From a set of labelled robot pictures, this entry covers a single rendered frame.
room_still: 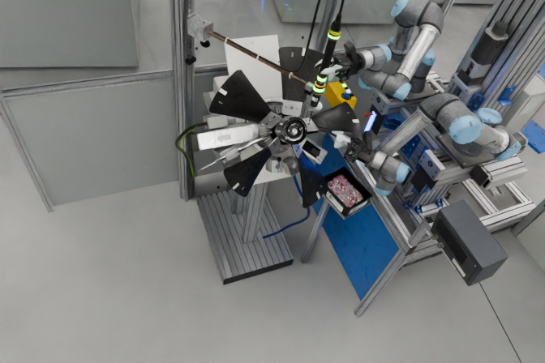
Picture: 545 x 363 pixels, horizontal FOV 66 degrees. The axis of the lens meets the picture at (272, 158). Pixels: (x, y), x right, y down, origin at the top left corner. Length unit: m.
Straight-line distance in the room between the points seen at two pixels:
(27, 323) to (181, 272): 0.84
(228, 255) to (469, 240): 1.50
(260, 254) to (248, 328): 0.44
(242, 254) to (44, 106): 1.39
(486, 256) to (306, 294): 1.34
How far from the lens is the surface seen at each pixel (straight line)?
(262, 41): 2.04
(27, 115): 2.49
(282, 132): 1.77
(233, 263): 2.68
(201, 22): 1.99
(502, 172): 2.49
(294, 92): 1.85
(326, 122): 1.92
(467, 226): 1.73
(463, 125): 1.76
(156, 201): 3.02
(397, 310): 2.89
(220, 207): 2.88
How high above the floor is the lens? 2.47
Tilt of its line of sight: 48 degrees down
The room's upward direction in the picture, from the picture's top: 12 degrees clockwise
